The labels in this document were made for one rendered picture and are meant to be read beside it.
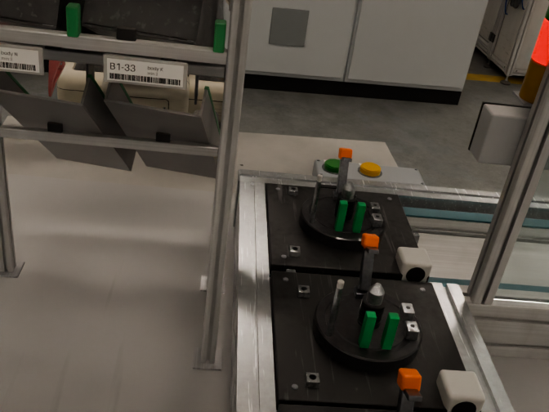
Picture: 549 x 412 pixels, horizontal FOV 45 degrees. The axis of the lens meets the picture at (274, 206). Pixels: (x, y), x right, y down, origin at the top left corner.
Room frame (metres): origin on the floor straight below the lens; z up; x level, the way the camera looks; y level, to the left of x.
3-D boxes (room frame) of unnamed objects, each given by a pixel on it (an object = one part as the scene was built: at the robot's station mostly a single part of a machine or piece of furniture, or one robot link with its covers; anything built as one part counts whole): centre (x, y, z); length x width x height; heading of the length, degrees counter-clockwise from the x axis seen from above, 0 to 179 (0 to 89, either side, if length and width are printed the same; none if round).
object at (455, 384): (0.66, -0.14, 1.01); 0.24 x 0.24 x 0.13; 6
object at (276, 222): (0.91, -0.11, 0.96); 0.24 x 0.24 x 0.02; 6
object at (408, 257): (0.82, -0.22, 0.97); 0.05 x 0.05 x 0.04; 6
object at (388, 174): (1.13, -0.17, 0.93); 0.21 x 0.07 x 0.06; 96
